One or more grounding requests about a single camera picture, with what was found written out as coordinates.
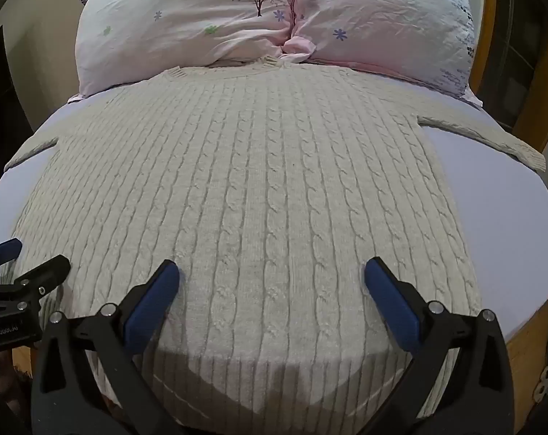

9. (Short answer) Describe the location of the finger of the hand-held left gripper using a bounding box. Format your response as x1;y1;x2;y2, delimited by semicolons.
0;238;23;269
0;254;71;311

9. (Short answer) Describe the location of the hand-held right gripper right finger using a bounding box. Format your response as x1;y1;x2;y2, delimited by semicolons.
364;256;516;435

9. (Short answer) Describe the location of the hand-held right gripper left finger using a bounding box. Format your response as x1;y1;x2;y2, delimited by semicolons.
31;259;187;435

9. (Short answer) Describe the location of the cream cable-knit sweater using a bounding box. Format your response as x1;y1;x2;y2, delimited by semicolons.
4;56;547;433

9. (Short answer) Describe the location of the lavender bed sheet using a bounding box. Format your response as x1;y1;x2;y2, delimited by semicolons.
0;98;548;345

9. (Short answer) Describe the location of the floral white pillow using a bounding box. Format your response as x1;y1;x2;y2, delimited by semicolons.
75;0;298;99

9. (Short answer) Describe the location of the floral pink pillow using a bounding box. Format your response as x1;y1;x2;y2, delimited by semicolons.
281;0;483;108

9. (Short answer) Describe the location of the wooden bed frame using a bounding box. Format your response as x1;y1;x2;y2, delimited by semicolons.
469;0;548;418

